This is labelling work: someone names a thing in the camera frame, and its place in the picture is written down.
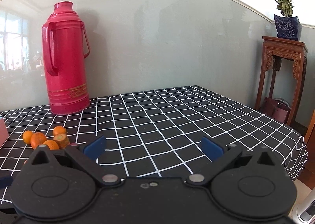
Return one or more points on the blue ceramic flower pot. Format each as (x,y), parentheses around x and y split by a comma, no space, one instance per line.
(288,27)

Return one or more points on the orange mandarin centre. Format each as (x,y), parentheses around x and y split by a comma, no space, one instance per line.
(51,144)

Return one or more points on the small orange far right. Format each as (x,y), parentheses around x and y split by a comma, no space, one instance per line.
(59,130)

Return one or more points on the wooden chair right edge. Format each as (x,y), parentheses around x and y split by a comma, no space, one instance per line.
(310,128)

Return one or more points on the red thermos flask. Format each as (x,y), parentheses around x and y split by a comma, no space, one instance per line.
(65,46)

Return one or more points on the carrot stub near oranges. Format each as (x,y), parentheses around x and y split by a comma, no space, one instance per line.
(62,140)

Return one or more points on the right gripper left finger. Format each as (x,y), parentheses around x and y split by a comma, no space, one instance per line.
(84,158)

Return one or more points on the silver appliance corner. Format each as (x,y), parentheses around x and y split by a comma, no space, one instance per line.
(304,212)

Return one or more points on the pink bag under stand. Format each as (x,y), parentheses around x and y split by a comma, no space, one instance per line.
(278,109)

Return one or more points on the colourful cardboard box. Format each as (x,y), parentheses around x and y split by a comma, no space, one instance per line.
(3,132)

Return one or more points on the green potted plant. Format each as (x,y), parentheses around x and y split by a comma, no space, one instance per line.
(285,7)

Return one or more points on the small orange far left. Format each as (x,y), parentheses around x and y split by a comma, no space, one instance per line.
(27,135)

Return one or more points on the black white grid tablecloth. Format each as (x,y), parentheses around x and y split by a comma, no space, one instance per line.
(157,133)

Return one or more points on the large orange mandarin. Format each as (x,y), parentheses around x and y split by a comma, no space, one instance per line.
(37,139)

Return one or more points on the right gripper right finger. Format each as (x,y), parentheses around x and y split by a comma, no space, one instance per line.
(222,158)

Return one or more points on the carved wooden plant stand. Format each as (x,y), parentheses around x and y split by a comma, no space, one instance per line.
(282,73)

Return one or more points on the small orange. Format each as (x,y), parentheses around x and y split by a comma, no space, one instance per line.
(59,130)
(27,135)

